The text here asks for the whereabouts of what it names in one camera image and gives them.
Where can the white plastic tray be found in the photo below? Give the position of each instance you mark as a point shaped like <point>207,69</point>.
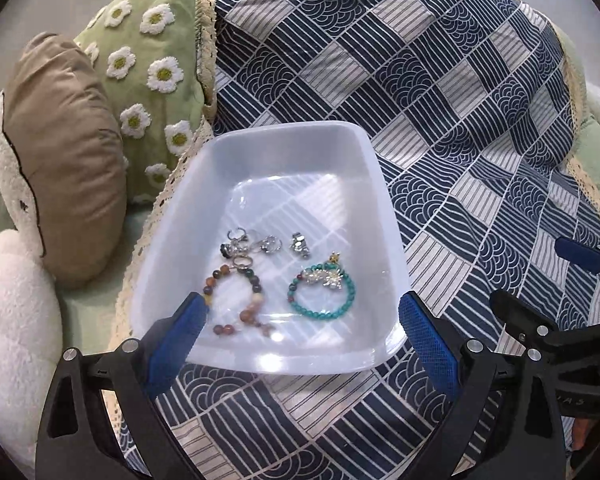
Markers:
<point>305,160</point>

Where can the green daisy pillow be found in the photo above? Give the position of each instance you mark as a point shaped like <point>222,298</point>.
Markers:
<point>180,35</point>

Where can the blue patterned blanket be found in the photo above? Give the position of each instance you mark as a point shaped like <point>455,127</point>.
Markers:
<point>430,110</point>

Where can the white plush pillow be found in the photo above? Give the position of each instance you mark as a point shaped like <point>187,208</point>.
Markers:
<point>15,335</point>

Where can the chunky silver stud earring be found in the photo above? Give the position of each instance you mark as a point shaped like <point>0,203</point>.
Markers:
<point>298,243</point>

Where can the tan cushion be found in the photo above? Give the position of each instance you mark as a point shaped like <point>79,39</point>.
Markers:
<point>65,160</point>

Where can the small silver charm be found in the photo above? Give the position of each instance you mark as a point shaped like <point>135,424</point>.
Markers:
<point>336,280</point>

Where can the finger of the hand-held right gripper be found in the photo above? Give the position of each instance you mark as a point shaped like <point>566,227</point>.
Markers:
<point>580,255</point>
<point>515,315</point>

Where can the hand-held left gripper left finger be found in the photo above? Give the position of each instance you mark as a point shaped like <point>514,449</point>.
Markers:
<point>180,340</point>

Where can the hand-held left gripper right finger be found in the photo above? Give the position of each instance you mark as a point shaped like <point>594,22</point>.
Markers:
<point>427,345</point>

